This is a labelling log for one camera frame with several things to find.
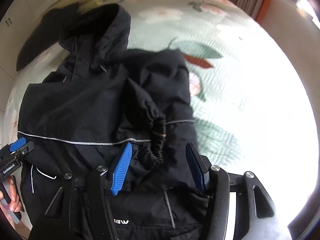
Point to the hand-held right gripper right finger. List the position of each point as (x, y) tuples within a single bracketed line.
[(196, 165)]

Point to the floral quilted bedspread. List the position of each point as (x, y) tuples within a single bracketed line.
[(237, 85)]

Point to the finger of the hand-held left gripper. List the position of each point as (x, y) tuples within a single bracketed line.
[(27, 148), (18, 143)]

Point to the black folded garment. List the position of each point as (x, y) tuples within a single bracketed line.
[(40, 37)]

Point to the black hooded jacket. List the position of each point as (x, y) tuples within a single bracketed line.
[(95, 100)]

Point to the person's left hand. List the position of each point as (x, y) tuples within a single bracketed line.
[(13, 206)]

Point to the white wardrobe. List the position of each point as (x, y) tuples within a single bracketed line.
[(10, 42)]

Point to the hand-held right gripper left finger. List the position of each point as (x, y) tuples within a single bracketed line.
[(122, 170)]

